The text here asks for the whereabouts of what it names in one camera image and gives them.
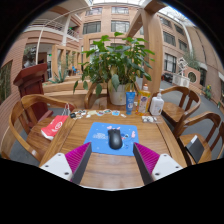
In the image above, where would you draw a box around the white outdoor sculpture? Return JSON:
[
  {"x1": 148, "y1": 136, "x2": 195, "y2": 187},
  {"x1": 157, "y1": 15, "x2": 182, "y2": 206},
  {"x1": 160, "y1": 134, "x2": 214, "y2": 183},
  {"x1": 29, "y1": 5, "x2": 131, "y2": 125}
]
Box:
[{"x1": 176, "y1": 57, "x2": 190, "y2": 78}]

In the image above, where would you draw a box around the blue cartoon mouse pad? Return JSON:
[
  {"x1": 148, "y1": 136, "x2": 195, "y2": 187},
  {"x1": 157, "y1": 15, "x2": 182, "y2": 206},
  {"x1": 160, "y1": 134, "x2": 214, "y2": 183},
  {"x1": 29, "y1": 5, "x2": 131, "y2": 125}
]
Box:
[{"x1": 83, "y1": 121, "x2": 140, "y2": 157}]

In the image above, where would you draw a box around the black computer mouse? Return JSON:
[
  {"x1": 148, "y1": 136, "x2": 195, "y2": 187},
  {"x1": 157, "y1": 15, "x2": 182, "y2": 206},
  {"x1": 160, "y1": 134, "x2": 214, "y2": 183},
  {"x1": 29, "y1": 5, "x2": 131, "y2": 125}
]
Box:
[{"x1": 107, "y1": 128, "x2": 124, "y2": 151}]

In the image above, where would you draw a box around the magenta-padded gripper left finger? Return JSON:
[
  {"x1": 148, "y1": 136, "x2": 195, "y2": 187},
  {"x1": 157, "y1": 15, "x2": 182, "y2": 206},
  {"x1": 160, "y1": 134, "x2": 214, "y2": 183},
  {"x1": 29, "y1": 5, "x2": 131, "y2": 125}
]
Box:
[{"x1": 39, "y1": 142, "x2": 93, "y2": 185}]

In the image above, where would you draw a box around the green potted plant white pot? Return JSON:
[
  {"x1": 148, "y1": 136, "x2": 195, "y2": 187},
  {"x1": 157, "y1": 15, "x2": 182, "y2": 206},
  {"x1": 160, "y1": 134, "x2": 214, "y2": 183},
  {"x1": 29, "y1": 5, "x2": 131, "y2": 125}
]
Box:
[{"x1": 72, "y1": 31, "x2": 156, "y2": 107}]

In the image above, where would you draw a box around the black notebook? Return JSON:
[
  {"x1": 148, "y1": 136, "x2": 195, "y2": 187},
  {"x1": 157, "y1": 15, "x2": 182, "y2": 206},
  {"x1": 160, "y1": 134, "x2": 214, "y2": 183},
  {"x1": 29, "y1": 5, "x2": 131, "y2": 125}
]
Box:
[{"x1": 185, "y1": 134, "x2": 205, "y2": 164}]

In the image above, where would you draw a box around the orange liquid clear bottle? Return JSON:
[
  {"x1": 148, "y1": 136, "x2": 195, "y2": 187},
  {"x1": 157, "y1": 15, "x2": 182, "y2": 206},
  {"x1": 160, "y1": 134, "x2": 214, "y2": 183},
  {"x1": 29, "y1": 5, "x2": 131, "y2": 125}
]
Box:
[{"x1": 136, "y1": 83, "x2": 152, "y2": 117}]

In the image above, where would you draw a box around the red-brown wooden pedestal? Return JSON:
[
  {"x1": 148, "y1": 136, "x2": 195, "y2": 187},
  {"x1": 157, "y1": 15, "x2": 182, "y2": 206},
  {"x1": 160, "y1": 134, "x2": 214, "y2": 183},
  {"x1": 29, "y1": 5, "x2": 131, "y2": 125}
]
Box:
[{"x1": 12, "y1": 63, "x2": 55, "y2": 130}]

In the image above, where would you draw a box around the white pump bottle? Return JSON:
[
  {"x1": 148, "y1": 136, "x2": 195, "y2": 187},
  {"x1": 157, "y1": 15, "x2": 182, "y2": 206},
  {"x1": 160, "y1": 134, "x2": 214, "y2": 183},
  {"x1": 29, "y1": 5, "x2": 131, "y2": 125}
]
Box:
[{"x1": 148, "y1": 92, "x2": 165, "y2": 117}]

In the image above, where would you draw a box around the clear plastic packet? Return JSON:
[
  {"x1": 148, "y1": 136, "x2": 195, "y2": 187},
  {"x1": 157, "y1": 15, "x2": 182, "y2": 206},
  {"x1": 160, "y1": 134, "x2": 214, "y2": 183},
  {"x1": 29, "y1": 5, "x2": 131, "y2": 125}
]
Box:
[{"x1": 141, "y1": 115, "x2": 163, "y2": 125}]

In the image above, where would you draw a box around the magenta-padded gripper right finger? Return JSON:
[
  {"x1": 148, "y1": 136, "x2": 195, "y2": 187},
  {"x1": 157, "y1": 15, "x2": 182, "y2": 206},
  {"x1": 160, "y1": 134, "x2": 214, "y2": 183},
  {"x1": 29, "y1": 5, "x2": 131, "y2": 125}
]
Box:
[{"x1": 132, "y1": 142, "x2": 184, "y2": 186}]

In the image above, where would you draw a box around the wooden armchair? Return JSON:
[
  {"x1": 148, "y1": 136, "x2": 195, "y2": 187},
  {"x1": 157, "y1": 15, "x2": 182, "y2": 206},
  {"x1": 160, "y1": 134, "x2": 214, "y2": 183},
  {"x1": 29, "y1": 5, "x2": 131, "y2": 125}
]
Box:
[
  {"x1": 8, "y1": 93, "x2": 78, "y2": 163},
  {"x1": 151, "y1": 85, "x2": 202, "y2": 138},
  {"x1": 176, "y1": 111, "x2": 224, "y2": 167},
  {"x1": 83, "y1": 81, "x2": 142, "y2": 111}
]

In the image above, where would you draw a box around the blue squeeze tube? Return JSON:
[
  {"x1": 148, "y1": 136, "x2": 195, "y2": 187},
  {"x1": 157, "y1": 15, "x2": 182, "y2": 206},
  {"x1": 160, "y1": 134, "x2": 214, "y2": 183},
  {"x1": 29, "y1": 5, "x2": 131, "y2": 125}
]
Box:
[{"x1": 125, "y1": 91, "x2": 137, "y2": 116}]

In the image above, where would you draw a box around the dark bust statue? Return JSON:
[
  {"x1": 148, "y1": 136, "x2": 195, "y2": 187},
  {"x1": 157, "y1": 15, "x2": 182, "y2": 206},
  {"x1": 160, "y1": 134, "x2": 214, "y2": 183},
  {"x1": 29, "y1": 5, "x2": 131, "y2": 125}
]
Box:
[{"x1": 22, "y1": 46, "x2": 38, "y2": 69}]

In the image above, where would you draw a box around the spiky green agave plant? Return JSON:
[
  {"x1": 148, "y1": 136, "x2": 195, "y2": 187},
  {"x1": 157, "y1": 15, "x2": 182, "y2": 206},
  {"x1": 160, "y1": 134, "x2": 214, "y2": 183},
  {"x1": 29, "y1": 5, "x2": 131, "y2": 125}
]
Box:
[{"x1": 47, "y1": 67, "x2": 70, "y2": 85}]

